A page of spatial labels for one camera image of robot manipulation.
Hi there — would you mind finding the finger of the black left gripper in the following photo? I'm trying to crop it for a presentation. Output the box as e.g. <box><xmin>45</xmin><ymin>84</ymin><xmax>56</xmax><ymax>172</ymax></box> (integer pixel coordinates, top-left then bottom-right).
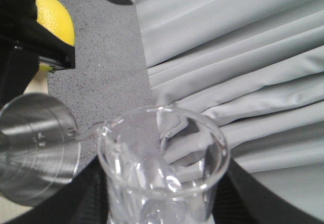
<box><xmin>1</xmin><ymin>21</ymin><xmax>71</xmax><ymax>106</ymax></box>

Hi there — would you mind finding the clear glass beaker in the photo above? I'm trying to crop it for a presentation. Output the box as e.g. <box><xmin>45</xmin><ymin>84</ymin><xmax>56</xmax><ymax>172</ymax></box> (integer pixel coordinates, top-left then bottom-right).
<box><xmin>98</xmin><ymin>106</ymin><xmax>230</xmax><ymax>223</ymax></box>

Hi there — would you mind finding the grey curtain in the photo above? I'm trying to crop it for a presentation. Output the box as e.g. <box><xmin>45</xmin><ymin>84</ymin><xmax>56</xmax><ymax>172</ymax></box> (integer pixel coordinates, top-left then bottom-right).
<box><xmin>131</xmin><ymin>0</ymin><xmax>323</xmax><ymax>219</ymax></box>

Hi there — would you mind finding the silver steel jigger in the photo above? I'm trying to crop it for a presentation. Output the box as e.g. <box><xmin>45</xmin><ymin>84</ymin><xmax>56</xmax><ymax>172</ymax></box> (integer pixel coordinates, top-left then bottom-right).
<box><xmin>1</xmin><ymin>93</ymin><xmax>80</xmax><ymax>206</ymax></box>

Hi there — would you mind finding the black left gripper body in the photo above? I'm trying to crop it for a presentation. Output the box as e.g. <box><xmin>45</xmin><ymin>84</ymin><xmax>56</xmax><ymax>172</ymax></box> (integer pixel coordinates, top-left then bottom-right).
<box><xmin>1</xmin><ymin>0</ymin><xmax>37</xmax><ymax>62</ymax></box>

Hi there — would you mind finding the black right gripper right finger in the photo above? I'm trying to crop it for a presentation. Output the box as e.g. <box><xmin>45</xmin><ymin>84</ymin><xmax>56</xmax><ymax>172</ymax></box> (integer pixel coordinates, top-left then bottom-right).
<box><xmin>212</xmin><ymin>159</ymin><xmax>323</xmax><ymax>223</ymax></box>

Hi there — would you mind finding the yellow lemon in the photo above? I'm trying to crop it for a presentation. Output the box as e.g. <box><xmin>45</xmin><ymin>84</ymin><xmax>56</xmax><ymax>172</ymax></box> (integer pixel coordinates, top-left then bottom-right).
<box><xmin>35</xmin><ymin>0</ymin><xmax>76</xmax><ymax>73</ymax></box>

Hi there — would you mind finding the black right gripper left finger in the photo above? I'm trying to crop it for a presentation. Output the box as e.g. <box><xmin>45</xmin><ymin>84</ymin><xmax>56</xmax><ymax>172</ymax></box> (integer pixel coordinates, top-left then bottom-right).
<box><xmin>7</xmin><ymin>157</ymin><xmax>108</xmax><ymax>224</ymax></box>

